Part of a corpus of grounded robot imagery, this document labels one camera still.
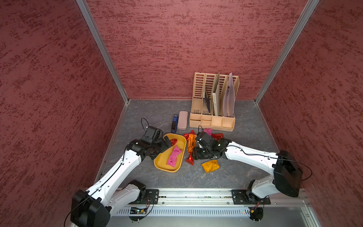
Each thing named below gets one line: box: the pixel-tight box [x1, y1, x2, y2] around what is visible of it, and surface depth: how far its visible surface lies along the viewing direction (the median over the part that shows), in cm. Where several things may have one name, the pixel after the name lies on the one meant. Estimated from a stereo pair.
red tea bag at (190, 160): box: [185, 151, 195, 166], surface depth 86 cm
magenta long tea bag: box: [166, 145, 182, 168], surface depth 86 cm
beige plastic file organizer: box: [189, 71, 241, 132], surface depth 104 cm
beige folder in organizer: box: [212, 71, 220, 116], surface depth 92 cm
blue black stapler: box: [170, 113, 179, 134], surface depth 105 cm
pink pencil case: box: [177, 110, 189, 131], surface depth 106 cm
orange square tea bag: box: [201, 159, 220, 173], surface depth 85 cm
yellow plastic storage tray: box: [153, 133, 187, 173], surface depth 88 cm
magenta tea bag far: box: [203, 128, 213, 136], surface depth 101 cm
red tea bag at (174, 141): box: [170, 138, 178, 147], surface depth 94 cm
